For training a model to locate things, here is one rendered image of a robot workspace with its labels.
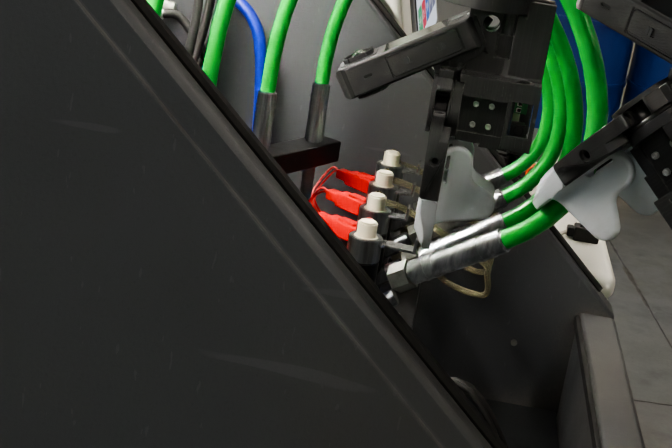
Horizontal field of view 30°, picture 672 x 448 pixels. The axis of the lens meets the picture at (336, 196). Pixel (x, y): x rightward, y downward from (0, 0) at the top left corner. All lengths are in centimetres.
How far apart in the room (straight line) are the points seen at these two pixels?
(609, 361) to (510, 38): 41
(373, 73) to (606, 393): 39
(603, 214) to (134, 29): 33
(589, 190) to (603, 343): 49
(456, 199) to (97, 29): 41
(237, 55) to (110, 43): 67
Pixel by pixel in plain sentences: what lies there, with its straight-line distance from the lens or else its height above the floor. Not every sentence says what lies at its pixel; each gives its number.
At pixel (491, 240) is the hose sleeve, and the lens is 88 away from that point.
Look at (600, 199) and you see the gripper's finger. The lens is 81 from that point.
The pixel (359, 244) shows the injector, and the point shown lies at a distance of 101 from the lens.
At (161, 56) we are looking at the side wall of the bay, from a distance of 65.
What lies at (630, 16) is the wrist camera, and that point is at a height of 132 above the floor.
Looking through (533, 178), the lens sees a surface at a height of 112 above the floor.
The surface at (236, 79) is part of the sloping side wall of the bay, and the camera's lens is 133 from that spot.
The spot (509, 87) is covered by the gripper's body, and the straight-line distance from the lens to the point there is 95.
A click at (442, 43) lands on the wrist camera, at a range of 95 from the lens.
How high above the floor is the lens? 141
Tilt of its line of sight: 17 degrees down
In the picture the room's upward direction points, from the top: 9 degrees clockwise
